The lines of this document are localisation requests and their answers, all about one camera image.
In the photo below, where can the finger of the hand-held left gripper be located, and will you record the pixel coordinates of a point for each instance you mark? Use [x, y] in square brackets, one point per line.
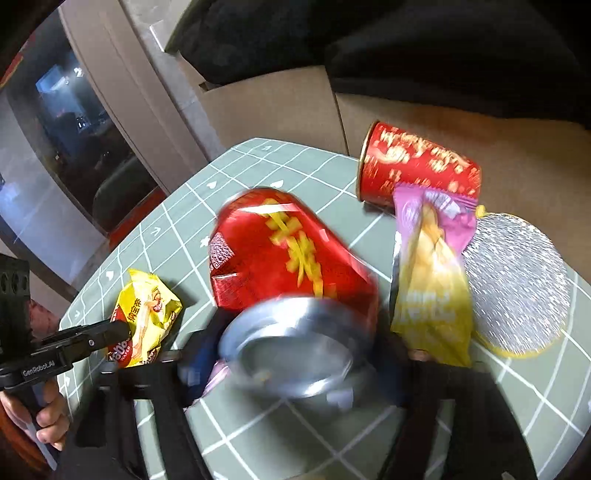
[92, 337]

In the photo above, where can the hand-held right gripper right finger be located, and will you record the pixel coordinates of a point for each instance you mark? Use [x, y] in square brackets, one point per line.
[390, 374]

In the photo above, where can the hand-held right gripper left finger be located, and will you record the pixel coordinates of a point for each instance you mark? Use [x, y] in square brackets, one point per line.
[202, 364]

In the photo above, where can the crushed red drink can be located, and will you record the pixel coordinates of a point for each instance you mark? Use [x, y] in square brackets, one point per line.
[286, 258]

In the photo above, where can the person's left hand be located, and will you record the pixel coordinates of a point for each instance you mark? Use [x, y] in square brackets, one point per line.
[53, 415]

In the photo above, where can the purple yellow snack packet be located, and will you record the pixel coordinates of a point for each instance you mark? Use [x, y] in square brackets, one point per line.
[429, 295]

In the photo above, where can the green checked tablecloth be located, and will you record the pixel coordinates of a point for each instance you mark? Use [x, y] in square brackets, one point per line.
[184, 217]

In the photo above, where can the round silver scouring pad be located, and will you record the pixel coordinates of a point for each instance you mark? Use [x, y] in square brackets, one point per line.
[517, 281]

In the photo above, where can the red paper cup gold print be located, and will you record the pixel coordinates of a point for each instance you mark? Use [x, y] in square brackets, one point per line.
[406, 170]

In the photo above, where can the black hanging cloth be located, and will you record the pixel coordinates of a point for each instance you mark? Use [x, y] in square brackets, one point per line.
[369, 41]

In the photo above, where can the beige door frame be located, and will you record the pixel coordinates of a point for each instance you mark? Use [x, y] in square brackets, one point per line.
[138, 92]

